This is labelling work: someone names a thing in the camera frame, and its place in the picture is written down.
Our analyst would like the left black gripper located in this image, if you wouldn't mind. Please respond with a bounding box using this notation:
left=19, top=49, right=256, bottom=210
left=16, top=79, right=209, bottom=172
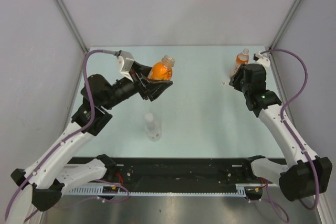
left=101, top=61, right=172, bottom=110

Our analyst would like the small orange juice bottle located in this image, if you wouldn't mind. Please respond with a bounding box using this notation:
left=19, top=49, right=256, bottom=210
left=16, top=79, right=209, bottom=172
left=148, top=55, right=175, bottom=81

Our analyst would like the large orange tea bottle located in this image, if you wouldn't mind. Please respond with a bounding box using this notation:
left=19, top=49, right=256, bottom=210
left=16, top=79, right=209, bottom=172
left=230, top=48, right=249, bottom=77

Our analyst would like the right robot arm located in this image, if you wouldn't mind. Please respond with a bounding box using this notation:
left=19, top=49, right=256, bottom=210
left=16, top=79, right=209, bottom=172
left=229, top=63, right=332, bottom=201

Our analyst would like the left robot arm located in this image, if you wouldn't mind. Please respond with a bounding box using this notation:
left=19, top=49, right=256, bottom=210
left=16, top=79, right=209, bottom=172
left=8, top=61, right=173, bottom=211

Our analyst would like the clear water bottle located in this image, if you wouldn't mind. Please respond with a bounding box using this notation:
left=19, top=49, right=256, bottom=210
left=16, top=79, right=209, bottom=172
left=144, top=113, right=162, bottom=142

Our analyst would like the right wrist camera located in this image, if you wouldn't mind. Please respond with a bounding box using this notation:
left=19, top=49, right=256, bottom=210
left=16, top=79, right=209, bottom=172
left=253, top=52, right=270, bottom=68

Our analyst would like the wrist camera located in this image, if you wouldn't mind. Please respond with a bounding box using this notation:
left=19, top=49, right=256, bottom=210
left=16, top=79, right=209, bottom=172
left=253, top=52, right=270, bottom=68
left=116, top=50, right=134, bottom=81

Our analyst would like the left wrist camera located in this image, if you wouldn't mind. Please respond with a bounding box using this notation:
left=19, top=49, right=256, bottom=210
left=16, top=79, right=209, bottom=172
left=116, top=50, right=134, bottom=81

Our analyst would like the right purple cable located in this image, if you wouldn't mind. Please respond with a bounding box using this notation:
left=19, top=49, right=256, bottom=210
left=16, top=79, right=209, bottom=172
left=258, top=49, right=321, bottom=210

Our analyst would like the purple cable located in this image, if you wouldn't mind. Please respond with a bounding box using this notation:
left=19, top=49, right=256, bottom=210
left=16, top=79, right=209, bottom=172
left=258, top=49, right=321, bottom=210
left=4, top=49, right=121, bottom=217

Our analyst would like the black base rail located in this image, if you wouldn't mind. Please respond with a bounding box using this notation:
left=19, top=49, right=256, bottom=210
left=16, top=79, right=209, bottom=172
left=69, top=157, right=300, bottom=193

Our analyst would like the white slotted cable duct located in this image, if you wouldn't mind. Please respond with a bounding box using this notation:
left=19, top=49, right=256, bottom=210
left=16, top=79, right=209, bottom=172
left=65, top=184, right=262, bottom=197

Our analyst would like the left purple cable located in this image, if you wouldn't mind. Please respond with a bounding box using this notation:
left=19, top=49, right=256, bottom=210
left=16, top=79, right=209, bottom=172
left=4, top=49, right=121, bottom=217

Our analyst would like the right aluminium frame post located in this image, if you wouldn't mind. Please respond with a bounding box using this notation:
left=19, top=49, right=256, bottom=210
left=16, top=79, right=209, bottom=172
left=267, top=0, right=318, bottom=51

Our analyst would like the aluminium frame post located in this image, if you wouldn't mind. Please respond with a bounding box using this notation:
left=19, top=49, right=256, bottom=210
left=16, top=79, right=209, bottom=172
left=53, top=0, right=88, bottom=54
left=267, top=0, right=318, bottom=51

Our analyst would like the left aluminium frame post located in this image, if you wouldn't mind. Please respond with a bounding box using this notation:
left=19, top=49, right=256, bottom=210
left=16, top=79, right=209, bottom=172
left=53, top=0, right=88, bottom=54

